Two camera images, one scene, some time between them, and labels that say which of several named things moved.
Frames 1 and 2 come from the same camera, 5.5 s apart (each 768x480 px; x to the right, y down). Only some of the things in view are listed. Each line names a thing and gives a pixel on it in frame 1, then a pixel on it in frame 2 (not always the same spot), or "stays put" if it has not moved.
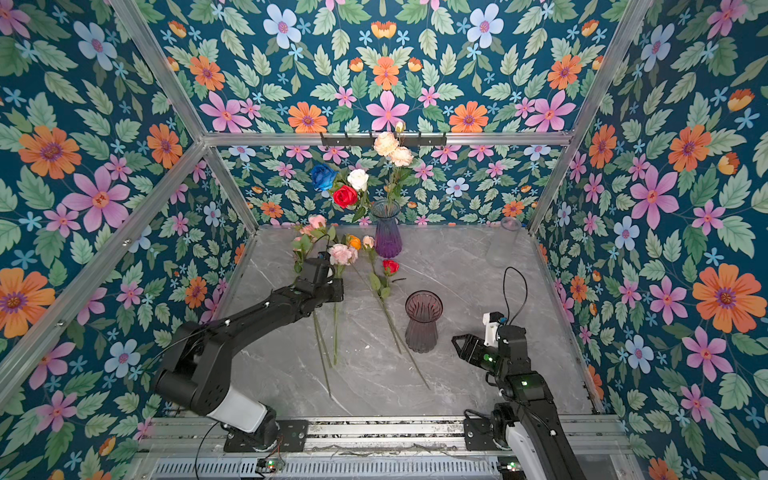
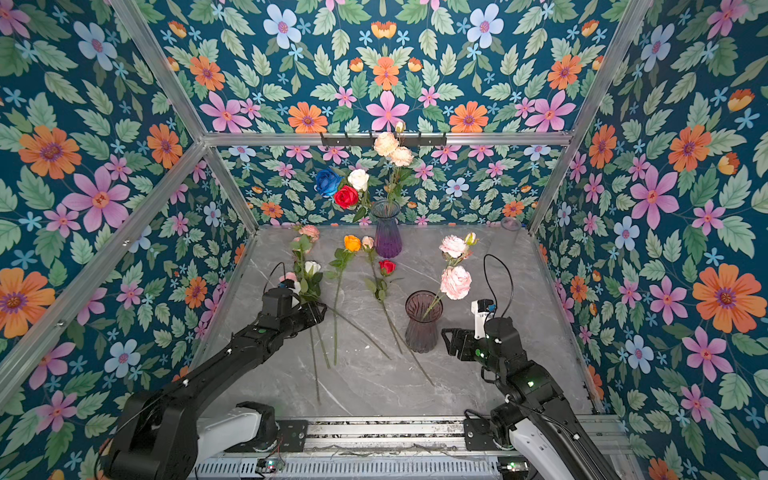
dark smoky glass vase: (422, 308) stays put
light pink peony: (342, 254) → (455, 282)
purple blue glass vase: (388, 235) stays put
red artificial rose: (345, 196) stays put
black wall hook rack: (370, 141) stays put
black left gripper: (338, 290) → (312, 312)
